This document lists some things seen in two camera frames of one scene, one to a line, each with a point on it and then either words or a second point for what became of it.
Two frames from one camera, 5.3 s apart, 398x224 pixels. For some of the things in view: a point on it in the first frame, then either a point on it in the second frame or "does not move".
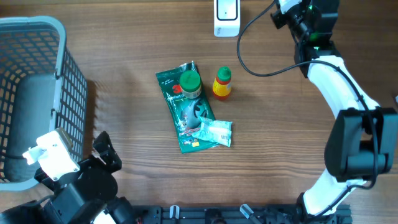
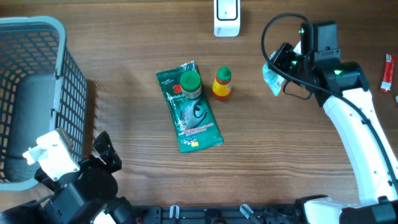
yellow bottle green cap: [222, 86] does not move
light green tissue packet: [219, 131] → [273, 80]
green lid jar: [190, 82] does not move
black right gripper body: [293, 18] → [291, 62]
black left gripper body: [57, 186] does not move
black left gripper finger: [102, 145] does not move
